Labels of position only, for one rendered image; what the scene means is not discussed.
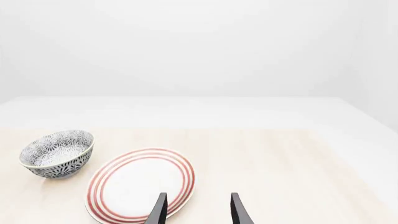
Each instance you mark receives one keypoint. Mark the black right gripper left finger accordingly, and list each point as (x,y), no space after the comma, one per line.
(159,211)

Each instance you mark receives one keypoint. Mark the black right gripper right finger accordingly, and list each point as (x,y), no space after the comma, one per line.
(237,211)

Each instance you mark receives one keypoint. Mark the white plate with red rings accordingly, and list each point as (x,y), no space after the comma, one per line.
(136,184)

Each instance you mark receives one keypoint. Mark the black and white patterned bowl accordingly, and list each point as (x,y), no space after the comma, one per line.
(57,155)

